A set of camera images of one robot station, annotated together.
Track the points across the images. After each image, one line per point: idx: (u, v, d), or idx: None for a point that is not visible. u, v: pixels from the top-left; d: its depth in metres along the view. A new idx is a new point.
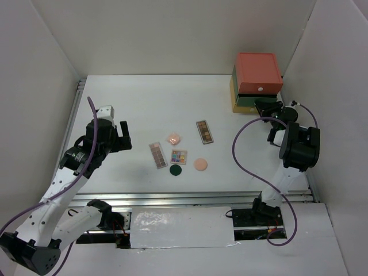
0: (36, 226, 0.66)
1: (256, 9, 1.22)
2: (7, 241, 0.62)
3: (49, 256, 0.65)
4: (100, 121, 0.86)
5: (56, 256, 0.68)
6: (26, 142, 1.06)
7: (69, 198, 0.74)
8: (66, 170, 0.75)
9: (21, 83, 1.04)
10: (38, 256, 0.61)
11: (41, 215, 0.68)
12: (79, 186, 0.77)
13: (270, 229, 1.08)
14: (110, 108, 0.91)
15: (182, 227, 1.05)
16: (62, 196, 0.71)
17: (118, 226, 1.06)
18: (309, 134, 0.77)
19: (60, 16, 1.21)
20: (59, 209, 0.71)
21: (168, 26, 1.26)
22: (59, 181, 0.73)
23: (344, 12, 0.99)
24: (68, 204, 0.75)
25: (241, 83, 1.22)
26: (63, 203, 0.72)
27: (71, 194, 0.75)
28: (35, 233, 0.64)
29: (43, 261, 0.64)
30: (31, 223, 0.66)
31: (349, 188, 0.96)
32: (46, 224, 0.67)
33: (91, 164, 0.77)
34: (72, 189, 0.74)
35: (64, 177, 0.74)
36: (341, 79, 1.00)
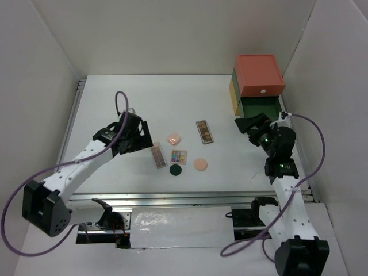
0: (64, 179, 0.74)
1: (256, 9, 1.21)
2: (34, 188, 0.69)
3: (62, 216, 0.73)
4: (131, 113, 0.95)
5: (64, 221, 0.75)
6: (26, 142, 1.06)
7: (94, 167, 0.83)
8: (98, 142, 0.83)
9: (21, 84, 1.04)
10: (59, 208, 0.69)
11: (70, 171, 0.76)
12: (106, 158, 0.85)
13: None
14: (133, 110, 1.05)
15: (182, 228, 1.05)
16: (91, 161, 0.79)
17: (118, 226, 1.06)
18: (314, 238, 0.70)
19: (60, 16, 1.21)
20: (85, 171, 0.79)
21: (168, 25, 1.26)
22: (90, 149, 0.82)
23: (344, 11, 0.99)
24: (92, 171, 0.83)
25: (242, 86, 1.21)
26: (89, 169, 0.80)
27: (97, 163, 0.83)
28: (61, 185, 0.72)
29: (57, 219, 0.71)
30: (60, 176, 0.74)
31: (349, 188, 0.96)
32: (72, 180, 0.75)
33: (118, 144, 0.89)
34: (100, 158, 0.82)
35: (95, 147, 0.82)
36: (340, 80, 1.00)
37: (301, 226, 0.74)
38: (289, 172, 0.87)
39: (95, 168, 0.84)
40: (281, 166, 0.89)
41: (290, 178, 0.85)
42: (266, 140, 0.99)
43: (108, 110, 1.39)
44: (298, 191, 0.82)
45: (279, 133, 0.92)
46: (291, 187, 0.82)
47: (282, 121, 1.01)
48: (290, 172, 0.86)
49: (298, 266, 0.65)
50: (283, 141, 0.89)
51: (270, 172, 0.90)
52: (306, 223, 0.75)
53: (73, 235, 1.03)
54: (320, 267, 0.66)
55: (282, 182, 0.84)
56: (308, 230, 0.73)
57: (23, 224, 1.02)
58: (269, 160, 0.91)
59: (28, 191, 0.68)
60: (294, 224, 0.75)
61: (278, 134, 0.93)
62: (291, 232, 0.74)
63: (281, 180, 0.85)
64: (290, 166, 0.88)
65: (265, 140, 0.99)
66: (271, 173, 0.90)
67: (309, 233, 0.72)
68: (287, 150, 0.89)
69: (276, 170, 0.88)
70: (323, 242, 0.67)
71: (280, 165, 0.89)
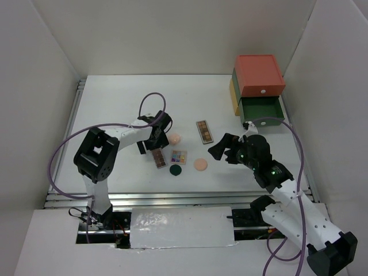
0: (119, 133, 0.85)
1: (256, 9, 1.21)
2: (96, 131, 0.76)
3: (109, 164, 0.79)
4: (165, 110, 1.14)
5: (107, 172, 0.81)
6: (26, 142, 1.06)
7: (137, 137, 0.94)
8: (142, 121, 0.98)
9: (21, 84, 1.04)
10: (114, 152, 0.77)
11: (123, 130, 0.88)
12: (145, 134, 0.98)
13: (270, 229, 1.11)
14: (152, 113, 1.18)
15: (182, 228, 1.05)
16: (139, 130, 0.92)
17: (118, 226, 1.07)
18: (340, 234, 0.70)
19: (60, 16, 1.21)
20: (132, 137, 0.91)
21: (168, 25, 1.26)
22: (137, 123, 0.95)
23: (344, 11, 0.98)
24: (133, 140, 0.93)
25: (243, 86, 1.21)
26: (134, 137, 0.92)
27: (140, 135, 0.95)
28: (118, 137, 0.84)
29: (107, 164, 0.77)
30: (116, 131, 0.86)
31: (349, 188, 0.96)
32: (124, 137, 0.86)
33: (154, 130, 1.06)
34: (144, 131, 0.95)
35: (141, 123, 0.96)
36: (340, 80, 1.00)
37: (324, 229, 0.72)
38: (282, 175, 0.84)
39: (137, 140, 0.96)
40: (272, 172, 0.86)
41: (287, 183, 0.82)
42: (242, 156, 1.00)
43: (108, 110, 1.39)
44: (302, 194, 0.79)
45: (251, 144, 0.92)
46: (294, 193, 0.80)
47: (247, 131, 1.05)
48: (283, 175, 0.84)
49: (337, 264, 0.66)
50: (258, 149, 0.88)
51: (266, 183, 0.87)
52: (326, 223, 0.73)
53: (73, 236, 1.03)
54: (352, 254, 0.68)
55: (284, 192, 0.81)
56: (332, 230, 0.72)
57: (23, 224, 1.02)
58: (257, 172, 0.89)
59: (91, 133, 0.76)
60: (317, 230, 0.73)
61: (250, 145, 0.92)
62: (319, 239, 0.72)
63: (282, 190, 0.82)
64: (279, 168, 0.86)
65: (241, 156, 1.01)
66: (267, 184, 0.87)
67: (333, 232, 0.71)
68: (265, 156, 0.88)
69: (271, 179, 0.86)
70: (348, 234, 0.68)
71: (271, 172, 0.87)
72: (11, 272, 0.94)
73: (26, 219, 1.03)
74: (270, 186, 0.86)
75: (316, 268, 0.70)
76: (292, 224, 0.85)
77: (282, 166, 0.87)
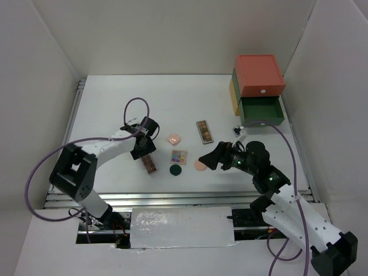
0: (98, 148, 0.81)
1: (256, 9, 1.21)
2: (72, 149, 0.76)
3: (87, 182, 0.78)
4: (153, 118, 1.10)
5: (87, 190, 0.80)
6: (26, 142, 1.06)
7: (118, 150, 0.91)
8: (125, 131, 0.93)
9: (21, 84, 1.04)
10: (91, 168, 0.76)
11: (103, 145, 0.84)
12: (128, 146, 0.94)
13: (270, 229, 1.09)
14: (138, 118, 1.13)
15: (182, 228, 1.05)
16: (121, 143, 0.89)
17: (118, 226, 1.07)
18: (340, 235, 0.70)
19: (60, 16, 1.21)
20: (114, 150, 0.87)
21: (168, 25, 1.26)
22: (119, 134, 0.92)
23: (344, 11, 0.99)
24: (115, 153, 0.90)
25: (242, 86, 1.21)
26: (115, 150, 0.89)
27: (122, 148, 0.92)
28: (96, 153, 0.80)
29: (84, 183, 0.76)
30: (95, 146, 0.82)
31: (349, 188, 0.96)
32: (104, 151, 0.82)
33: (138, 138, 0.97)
34: (126, 143, 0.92)
35: (123, 133, 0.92)
36: (340, 80, 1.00)
37: (324, 230, 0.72)
38: (280, 180, 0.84)
39: (119, 152, 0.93)
40: (269, 178, 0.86)
41: (286, 188, 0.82)
42: (240, 163, 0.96)
43: (108, 110, 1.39)
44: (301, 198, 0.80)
45: (252, 152, 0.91)
46: (293, 197, 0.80)
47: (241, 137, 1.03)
48: (280, 179, 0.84)
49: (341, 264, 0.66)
50: (258, 157, 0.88)
51: (264, 190, 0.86)
52: (326, 226, 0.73)
53: (73, 236, 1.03)
54: (354, 254, 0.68)
55: (284, 197, 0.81)
56: (332, 232, 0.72)
57: (23, 224, 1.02)
58: (255, 179, 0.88)
59: (66, 152, 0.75)
60: (318, 233, 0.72)
61: (250, 153, 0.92)
62: (321, 241, 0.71)
63: (280, 195, 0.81)
64: (276, 173, 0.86)
65: (238, 163, 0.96)
66: (265, 190, 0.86)
67: (334, 233, 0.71)
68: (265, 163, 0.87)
69: (268, 184, 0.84)
70: (348, 235, 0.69)
71: (269, 177, 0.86)
72: (11, 272, 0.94)
73: (26, 219, 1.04)
74: (268, 192, 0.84)
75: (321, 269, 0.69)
76: (294, 225, 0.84)
77: (278, 171, 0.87)
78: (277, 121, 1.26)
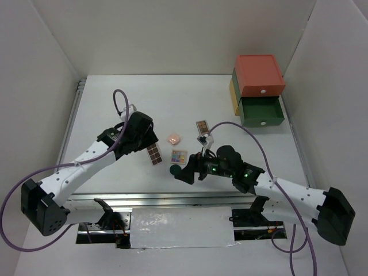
0: (60, 181, 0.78)
1: (256, 9, 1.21)
2: (30, 187, 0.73)
3: (56, 218, 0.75)
4: (142, 114, 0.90)
5: (61, 222, 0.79)
6: (26, 142, 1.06)
7: (94, 168, 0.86)
8: (100, 146, 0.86)
9: (21, 84, 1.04)
10: (51, 211, 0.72)
11: (68, 174, 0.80)
12: (108, 161, 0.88)
13: (270, 229, 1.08)
14: (133, 106, 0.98)
15: (182, 229, 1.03)
16: (91, 165, 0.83)
17: (118, 226, 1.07)
18: (325, 194, 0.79)
19: (60, 16, 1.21)
20: (85, 173, 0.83)
21: (168, 25, 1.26)
22: (92, 151, 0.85)
23: (344, 12, 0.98)
24: (91, 173, 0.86)
25: (242, 86, 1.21)
26: (89, 172, 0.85)
27: (99, 165, 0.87)
28: (57, 189, 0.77)
29: (50, 222, 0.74)
30: (57, 178, 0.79)
31: (348, 189, 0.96)
32: (68, 183, 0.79)
33: (122, 148, 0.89)
34: (101, 161, 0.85)
35: (96, 149, 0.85)
36: (340, 80, 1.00)
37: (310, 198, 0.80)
38: (255, 173, 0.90)
39: (97, 169, 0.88)
40: (245, 175, 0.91)
41: (261, 177, 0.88)
42: (215, 168, 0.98)
43: (108, 110, 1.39)
44: (277, 179, 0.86)
45: (223, 158, 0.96)
46: (271, 180, 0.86)
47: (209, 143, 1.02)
48: (255, 172, 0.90)
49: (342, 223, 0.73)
50: (231, 161, 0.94)
51: (246, 188, 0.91)
52: (310, 192, 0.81)
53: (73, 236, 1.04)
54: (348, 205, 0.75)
55: (262, 186, 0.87)
56: (316, 194, 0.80)
57: (22, 224, 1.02)
58: (235, 180, 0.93)
59: (25, 191, 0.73)
60: (305, 202, 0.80)
61: (223, 159, 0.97)
62: (312, 208, 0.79)
63: (260, 186, 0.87)
64: (250, 168, 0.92)
65: (214, 169, 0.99)
66: (247, 187, 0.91)
67: (319, 195, 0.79)
68: (237, 163, 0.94)
69: (248, 181, 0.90)
70: (331, 191, 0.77)
71: (245, 175, 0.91)
72: (11, 272, 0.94)
73: (26, 219, 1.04)
74: (250, 189, 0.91)
75: (332, 238, 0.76)
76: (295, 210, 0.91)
77: (250, 166, 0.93)
78: (277, 120, 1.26)
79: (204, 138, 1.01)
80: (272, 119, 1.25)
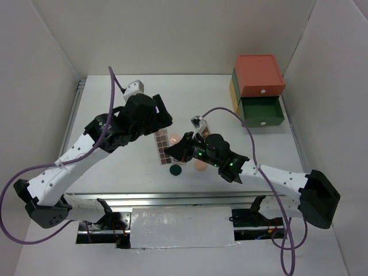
0: (44, 185, 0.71)
1: (256, 9, 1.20)
2: (19, 190, 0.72)
3: (54, 214, 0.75)
4: (143, 97, 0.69)
5: (62, 215, 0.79)
6: (26, 142, 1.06)
7: (84, 165, 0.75)
8: (87, 140, 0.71)
9: (20, 84, 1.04)
10: (39, 213, 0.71)
11: (53, 176, 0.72)
12: (100, 155, 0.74)
13: (270, 229, 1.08)
14: (138, 82, 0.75)
15: (182, 228, 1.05)
16: (76, 164, 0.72)
17: (118, 226, 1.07)
18: (307, 176, 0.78)
19: (59, 15, 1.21)
20: (73, 172, 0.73)
21: (168, 25, 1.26)
22: (78, 148, 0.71)
23: (344, 11, 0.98)
24: (83, 169, 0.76)
25: (242, 86, 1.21)
26: (77, 170, 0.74)
27: (88, 162, 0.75)
28: (40, 193, 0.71)
29: (48, 218, 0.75)
30: (43, 180, 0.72)
31: (348, 188, 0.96)
32: (53, 187, 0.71)
33: (114, 140, 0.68)
34: (89, 158, 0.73)
35: (82, 145, 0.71)
36: (341, 80, 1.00)
37: (292, 180, 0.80)
38: (239, 162, 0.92)
39: (91, 163, 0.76)
40: (230, 164, 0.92)
41: (246, 164, 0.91)
42: (201, 154, 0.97)
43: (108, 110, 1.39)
44: (261, 165, 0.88)
45: (213, 147, 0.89)
46: (255, 168, 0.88)
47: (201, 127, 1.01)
48: (241, 161, 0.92)
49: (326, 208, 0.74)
50: (221, 151, 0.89)
51: (232, 177, 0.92)
52: (292, 176, 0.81)
53: (74, 236, 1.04)
54: (330, 189, 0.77)
55: (246, 172, 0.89)
56: (298, 178, 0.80)
57: (22, 224, 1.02)
58: (221, 170, 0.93)
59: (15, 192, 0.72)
60: (287, 186, 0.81)
61: (211, 148, 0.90)
62: (292, 191, 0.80)
63: (243, 173, 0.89)
64: (236, 158, 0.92)
65: (200, 154, 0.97)
66: (233, 177, 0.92)
67: (301, 178, 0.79)
68: (225, 152, 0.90)
69: (234, 171, 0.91)
70: (313, 174, 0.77)
71: (230, 164, 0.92)
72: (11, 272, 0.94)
73: (26, 218, 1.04)
74: (236, 178, 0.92)
75: (315, 221, 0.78)
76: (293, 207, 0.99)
77: (234, 154, 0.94)
78: (278, 120, 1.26)
79: (198, 118, 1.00)
80: (272, 119, 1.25)
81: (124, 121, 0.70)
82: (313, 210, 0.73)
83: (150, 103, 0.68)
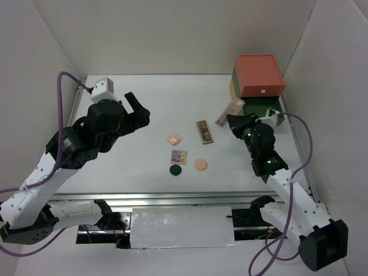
0: (14, 210, 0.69)
1: (256, 9, 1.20)
2: None
3: (33, 233, 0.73)
4: (106, 106, 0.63)
5: (46, 232, 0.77)
6: (25, 142, 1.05)
7: (52, 186, 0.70)
8: (48, 160, 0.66)
9: (20, 84, 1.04)
10: (14, 236, 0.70)
11: (20, 200, 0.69)
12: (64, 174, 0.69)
13: (270, 229, 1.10)
14: (106, 80, 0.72)
15: (182, 228, 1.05)
16: (41, 187, 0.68)
17: (118, 226, 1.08)
18: (330, 221, 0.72)
19: (59, 15, 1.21)
20: (40, 195, 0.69)
21: (168, 25, 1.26)
22: (40, 169, 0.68)
23: (344, 11, 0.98)
24: (52, 190, 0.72)
25: (242, 86, 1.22)
26: (43, 192, 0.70)
27: (54, 183, 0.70)
28: (11, 218, 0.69)
29: (29, 237, 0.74)
30: (12, 204, 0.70)
31: (348, 188, 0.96)
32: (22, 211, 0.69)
33: (76, 156, 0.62)
34: (53, 180, 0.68)
35: (44, 167, 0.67)
36: (341, 80, 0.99)
37: (314, 215, 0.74)
38: (278, 164, 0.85)
39: (58, 181, 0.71)
40: (268, 161, 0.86)
41: (282, 172, 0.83)
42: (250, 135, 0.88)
43: None
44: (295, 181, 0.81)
45: (257, 134, 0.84)
46: (288, 180, 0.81)
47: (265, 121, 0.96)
48: (279, 165, 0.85)
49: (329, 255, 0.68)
50: (263, 142, 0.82)
51: (261, 172, 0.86)
52: (316, 211, 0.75)
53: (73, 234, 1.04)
54: (345, 244, 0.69)
55: (278, 179, 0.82)
56: (322, 216, 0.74)
57: None
58: (255, 160, 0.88)
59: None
60: (306, 215, 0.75)
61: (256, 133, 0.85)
62: (307, 225, 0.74)
63: (275, 177, 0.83)
64: (276, 158, 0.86)
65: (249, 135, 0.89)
66: (261, 172, 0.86)
67: (324, 218, 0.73)
68: (268, 147, 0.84)
69: (266, 168, 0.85)
70: (339, 222, 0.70)
71: (267, 161, 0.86)
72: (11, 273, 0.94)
73: None
74: (264, 175, 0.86)
75: (306, 257, 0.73)
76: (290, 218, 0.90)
77: (278, 157, 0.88)
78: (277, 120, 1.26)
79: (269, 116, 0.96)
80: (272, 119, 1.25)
81: (89, 133, 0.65)
82: (314, 250, 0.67)
83: (114, 114, 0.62)
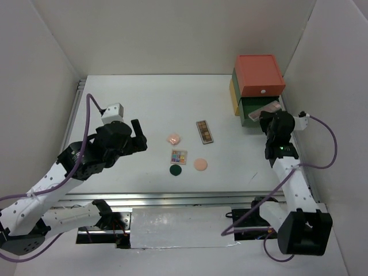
0: (16, 215, 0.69)
1: (256, 8, 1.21)
2: None
3: (29, 241, 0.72)
4: (119, 127, 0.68)
5: (39, 241, 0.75)
6: (25, 141, 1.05)
7: (57, 195, 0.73)
8: (58, 169, 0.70)
9: (20, 83, 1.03)
10: (11, 243, 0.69)
11: (23, 206, 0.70)
12: (72, 184, 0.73)
13: None
14: (118, 106, 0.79)
15: (181, 228, 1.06)
16: (48, 195, 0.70)
17: (118, 226, 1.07)
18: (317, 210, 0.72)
19: (59, 15, 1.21)
20: (45, 202, 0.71)
21: (167, 25, 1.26)
22: (50, 177, 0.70)
23: (344, 11, 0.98)
24: (56, 199, 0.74)
25: (242, 87, 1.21)
26: (49, 200, 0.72)
27: (60, 192, 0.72)
28: (11, 225, 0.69)
29: (21, 246, 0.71)
30: (14, 210, 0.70)
31: (348, 187, 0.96)
32: (25, 217, 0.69)
33: (87, 168, 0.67)
34: (61, 189, 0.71)
35: (54, 175, 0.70)
36: (341, 79, 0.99)
37: (303, 201, 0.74)
38: (289, 153, 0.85)
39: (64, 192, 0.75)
40: (281, 148, 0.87)
41: (290, 158, 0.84)
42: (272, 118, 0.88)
43: None
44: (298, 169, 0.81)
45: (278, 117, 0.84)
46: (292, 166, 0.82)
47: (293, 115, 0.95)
48: (290, 154, 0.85)
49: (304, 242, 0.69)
50: (280, 126, 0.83)
51: (269, 155, 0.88)
52: (306, 197, 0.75)
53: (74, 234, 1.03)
54: (326, 238, 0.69)
55: (282, 161, 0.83)
56: (311, 205, 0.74)
57: None
58: (268, 142, 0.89)
59: None
60: (295, 199, 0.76)
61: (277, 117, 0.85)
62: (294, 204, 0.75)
63: (282, 160, 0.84)
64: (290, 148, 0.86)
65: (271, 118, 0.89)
66: (270, 156, 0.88)
67: (312, 206, 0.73)
68: (284, 134, 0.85)
69: (276, 152, 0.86)
70: (326, 215, 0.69)
71: (280, 147, 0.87)
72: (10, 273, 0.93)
73: None
74: (272, 158, 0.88)
75: (280, 238, 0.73)
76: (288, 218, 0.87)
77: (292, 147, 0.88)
78: None
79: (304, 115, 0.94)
80: None
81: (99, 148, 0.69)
82: (290, 229, 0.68)
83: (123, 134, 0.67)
